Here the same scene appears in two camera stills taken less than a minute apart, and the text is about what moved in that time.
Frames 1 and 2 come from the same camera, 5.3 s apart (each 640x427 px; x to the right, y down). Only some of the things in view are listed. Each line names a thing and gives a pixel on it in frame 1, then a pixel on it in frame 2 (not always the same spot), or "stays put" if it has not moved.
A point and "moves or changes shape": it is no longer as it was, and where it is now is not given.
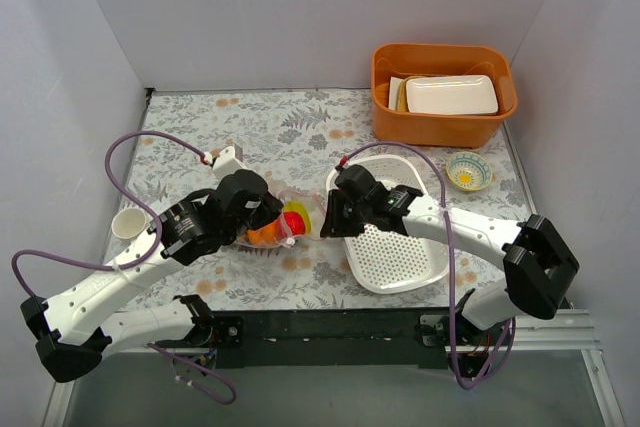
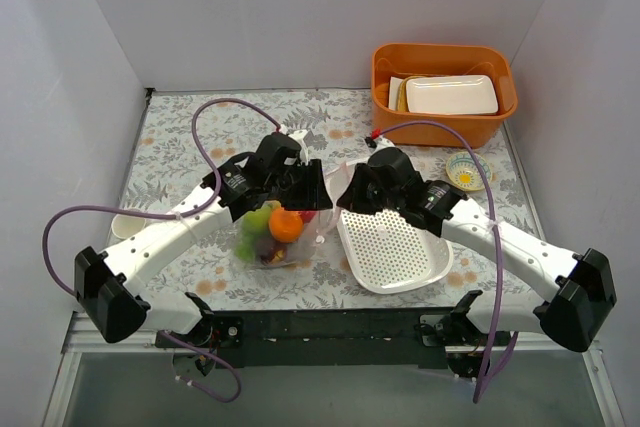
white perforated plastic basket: [384, 260] stays put
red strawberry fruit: [295, 222] to [307, 215]
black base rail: [403, 335] stays put
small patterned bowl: [469, 170] stays put
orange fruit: [265, 235] to [286, 226]
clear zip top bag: [303, 216] moves or changes shape
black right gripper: [335, 214] to [354, 193]
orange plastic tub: [465, 131] stays put
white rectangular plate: [454, 94] stays put
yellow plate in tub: [401, 101] stays put
